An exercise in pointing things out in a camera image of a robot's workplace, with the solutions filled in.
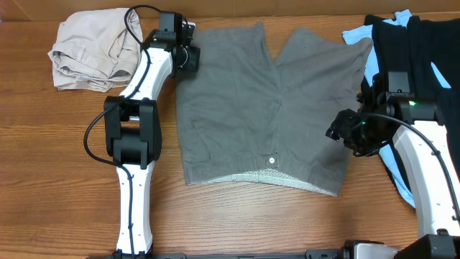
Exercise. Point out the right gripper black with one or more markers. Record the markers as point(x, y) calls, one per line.
point(342, 130)

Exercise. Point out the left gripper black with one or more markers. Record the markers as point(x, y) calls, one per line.
point(192, 62)

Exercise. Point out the grey shorts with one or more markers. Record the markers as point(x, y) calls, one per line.
point(245, 116)

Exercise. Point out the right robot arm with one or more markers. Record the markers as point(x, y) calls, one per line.
point(390, 113)

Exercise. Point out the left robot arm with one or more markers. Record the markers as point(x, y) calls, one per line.
point(133, 131)

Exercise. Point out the beige folded shorts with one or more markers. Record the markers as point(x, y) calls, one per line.
point(96, 50)

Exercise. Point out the black and blue garment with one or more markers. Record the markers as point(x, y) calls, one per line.
point(428, 51)

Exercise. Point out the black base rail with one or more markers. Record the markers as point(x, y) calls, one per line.
point(244, 255)

